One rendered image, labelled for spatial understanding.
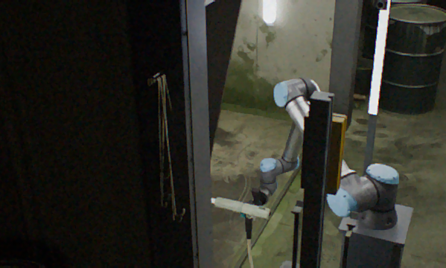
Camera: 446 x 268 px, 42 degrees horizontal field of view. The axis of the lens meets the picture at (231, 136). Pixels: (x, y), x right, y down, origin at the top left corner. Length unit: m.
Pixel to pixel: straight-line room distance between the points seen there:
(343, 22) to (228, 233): 1.97
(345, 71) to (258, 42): 0.78
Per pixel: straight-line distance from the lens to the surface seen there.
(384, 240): 2.77
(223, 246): 3.61
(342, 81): 4.86
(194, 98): 1.97
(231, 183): 4.18
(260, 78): 5.07
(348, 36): 4.72
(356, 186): 2.63
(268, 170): 3.21
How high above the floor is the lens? 2.31
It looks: 28 degrees down
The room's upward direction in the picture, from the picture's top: 1 degrees counter-clockwise
